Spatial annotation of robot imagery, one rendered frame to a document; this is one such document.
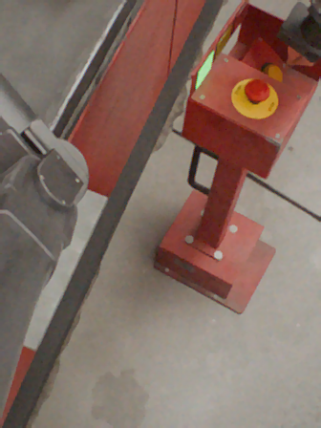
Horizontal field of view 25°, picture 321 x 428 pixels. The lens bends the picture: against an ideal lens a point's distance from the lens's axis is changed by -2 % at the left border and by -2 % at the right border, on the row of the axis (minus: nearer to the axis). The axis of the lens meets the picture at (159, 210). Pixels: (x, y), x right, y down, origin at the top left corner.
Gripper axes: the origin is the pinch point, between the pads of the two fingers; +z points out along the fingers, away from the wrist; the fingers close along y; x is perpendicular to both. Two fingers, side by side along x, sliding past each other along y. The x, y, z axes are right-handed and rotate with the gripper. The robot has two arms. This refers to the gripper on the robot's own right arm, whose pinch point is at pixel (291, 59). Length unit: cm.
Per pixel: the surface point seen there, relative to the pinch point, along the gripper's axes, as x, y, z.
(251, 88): 10.6, 3.2, -2.2
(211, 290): 14, -23, 73
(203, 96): 14.0, 8.2, 2.2
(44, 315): 59, 10, -20
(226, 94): 11.7, 5.5, 1.5
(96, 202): 46, 12, -19
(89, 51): 21.9, 25.3, -3.0
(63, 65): 25.8, 27.0, -2.6
